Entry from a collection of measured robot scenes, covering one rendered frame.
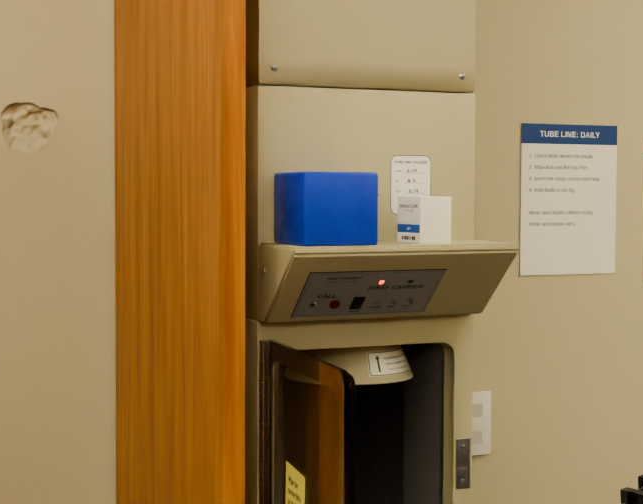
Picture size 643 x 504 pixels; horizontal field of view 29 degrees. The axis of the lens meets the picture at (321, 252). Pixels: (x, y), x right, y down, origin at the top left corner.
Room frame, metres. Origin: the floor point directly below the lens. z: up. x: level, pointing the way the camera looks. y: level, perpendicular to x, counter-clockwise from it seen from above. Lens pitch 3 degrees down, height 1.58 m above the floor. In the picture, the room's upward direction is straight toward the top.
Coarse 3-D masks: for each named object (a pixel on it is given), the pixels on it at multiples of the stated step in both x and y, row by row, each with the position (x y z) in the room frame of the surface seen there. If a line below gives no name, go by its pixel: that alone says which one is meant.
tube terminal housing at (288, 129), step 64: (256, 128) 1.60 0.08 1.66; (320, 128) 1.63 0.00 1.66; (384, 128) 1.67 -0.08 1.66; (448, 128) 1.71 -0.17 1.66; (256, 192) 1.60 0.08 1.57; (384, 192) 1.67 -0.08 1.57; (448, 192) 1.71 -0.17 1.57; (256, 256) 1.60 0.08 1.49; (256, 320) 1.60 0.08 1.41; (384, 320) 1.67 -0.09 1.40; (448, 320) 1.71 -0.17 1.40; (256, 384) 1.60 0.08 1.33; (448, 384) 1.74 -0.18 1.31; (256, 448) 1.60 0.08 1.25; (448, 448) 1.74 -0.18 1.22
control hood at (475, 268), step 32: (288, 256) 1.50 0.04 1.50; (320, 256) 1.51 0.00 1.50; (352, 256) 1.52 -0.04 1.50; (384, 256) 1.54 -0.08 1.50; (416, 256) 1.56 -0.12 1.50; (448, 256) 1.58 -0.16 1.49; (480, 256) 1.60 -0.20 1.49; (512, 256) 1.62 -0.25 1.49; (288, 288) 1.53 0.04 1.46; (448, 288) 1.63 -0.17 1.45; (480, 288) 1.66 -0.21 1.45; (288, 320) 1.58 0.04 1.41; (320, 320) 1.61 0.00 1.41
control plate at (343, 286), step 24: (312, 288) 1.55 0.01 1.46; (336, 288) 1.56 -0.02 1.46; (360, 288) 1.58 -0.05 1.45; (384, 288) 1.59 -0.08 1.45; (408, 288) 1.61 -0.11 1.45; (432, 288) 1.62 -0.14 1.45; (312, 312) 1.58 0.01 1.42; (336, 312) 1.60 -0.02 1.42; (360, 312) 1.61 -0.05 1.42; (384, 312) 1.63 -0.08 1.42; (408, 312) 1.65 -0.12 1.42
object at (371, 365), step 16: (320, 352) 1.70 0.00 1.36; (336, 352) 1.69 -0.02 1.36; (352, 352) 1.69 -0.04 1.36; (368, 352) 1.69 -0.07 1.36; (384, 352) 1.70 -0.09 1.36; (400, 352) 1.73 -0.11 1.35; (352, 368) 1.68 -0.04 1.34; (368, 368) 1.68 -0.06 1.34; (384, 368) 1.69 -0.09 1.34; (400, 368) 1.71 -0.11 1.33; (368, 384) 1.67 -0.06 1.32
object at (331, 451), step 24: (288, 360) 1.48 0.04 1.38; (312, 360) 1.39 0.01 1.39; (288, 384) 1.48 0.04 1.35; (312, 384) 1.39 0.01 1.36; (336, 384) 1.32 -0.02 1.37; (288, 408) 1.48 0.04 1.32; (312, 408) 1.39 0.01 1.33; (336, 408) 1.32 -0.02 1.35; (288, 432) 1.48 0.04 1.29; (312, 432) 1.39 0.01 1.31; (336, 432) 1.31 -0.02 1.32; (288, 456) 1.48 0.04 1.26; (312, 456) 1.39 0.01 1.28; (336, 456) 1.31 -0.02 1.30; (312, 480) 1.39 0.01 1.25; (336, 480) 1.31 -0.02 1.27
